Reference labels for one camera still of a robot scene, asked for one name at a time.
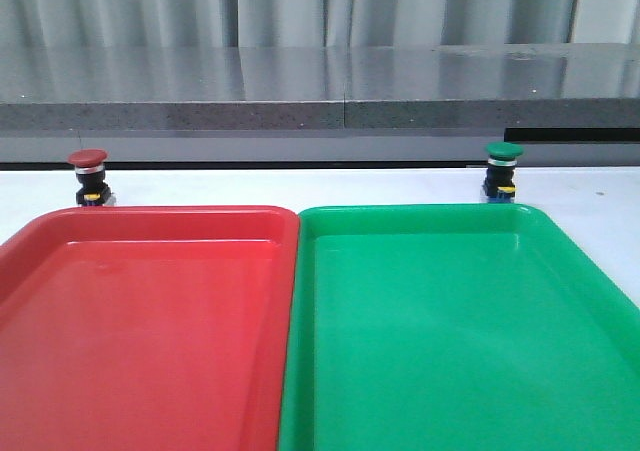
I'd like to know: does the grey granite counter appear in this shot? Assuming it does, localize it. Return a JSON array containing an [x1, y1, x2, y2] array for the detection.
[[1, 44, 639, 169]]

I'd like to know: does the red mushroom push button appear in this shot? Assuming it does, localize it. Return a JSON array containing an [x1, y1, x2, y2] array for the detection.
[[67, 149, 116, 207]]

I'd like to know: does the grey pleated curtain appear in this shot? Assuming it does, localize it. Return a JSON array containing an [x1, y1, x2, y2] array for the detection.
[[1, 0, 639, 48]]

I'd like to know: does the green mushroom push button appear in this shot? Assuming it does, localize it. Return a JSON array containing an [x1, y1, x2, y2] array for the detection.
[[481, 141, 524, 203]]

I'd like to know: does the green plastic tray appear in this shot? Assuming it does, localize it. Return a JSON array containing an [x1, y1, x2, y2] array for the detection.
[[278, 204, 639, 450]]

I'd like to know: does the red plastic tray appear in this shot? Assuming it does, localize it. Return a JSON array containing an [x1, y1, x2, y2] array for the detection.
[[1, 206, 299, 450]]

